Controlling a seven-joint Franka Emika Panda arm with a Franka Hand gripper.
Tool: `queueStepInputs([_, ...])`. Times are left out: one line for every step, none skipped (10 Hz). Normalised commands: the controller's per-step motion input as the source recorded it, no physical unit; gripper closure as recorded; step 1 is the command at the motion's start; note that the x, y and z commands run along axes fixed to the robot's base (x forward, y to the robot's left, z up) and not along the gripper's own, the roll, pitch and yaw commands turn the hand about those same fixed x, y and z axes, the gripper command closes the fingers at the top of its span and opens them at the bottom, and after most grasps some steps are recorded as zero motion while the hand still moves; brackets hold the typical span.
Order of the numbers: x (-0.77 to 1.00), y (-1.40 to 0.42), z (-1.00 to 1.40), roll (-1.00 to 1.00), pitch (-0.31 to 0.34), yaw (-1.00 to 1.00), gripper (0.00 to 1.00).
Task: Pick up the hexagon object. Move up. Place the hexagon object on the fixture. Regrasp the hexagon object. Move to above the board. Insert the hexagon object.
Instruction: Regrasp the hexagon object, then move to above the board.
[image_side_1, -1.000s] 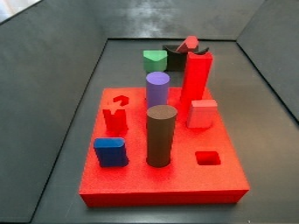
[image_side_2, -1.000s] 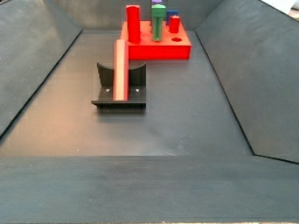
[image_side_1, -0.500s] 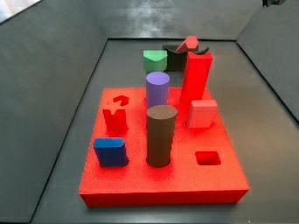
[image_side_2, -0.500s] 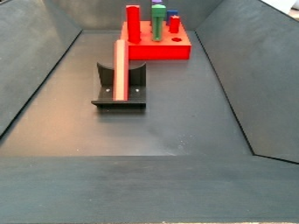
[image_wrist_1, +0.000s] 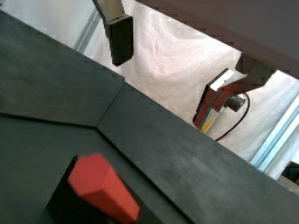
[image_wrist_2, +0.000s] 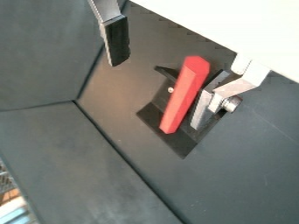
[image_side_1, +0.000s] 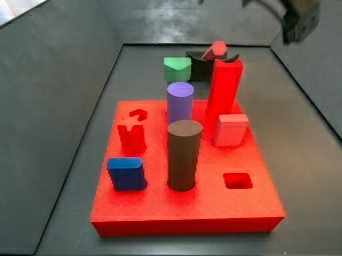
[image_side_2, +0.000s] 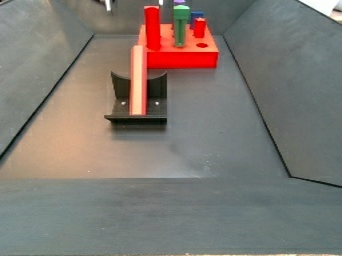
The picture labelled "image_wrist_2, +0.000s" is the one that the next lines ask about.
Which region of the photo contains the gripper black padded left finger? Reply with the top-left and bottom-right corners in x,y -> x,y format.
88,0 -> 131,67

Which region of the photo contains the red hexagon rod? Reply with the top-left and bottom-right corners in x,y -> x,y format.
159,56 -> 211,134

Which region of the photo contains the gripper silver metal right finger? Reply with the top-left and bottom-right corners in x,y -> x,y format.
191,54 -> 271,130

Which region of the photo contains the black curved cradle stand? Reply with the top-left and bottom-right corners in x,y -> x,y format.
136,66 -> 228,158

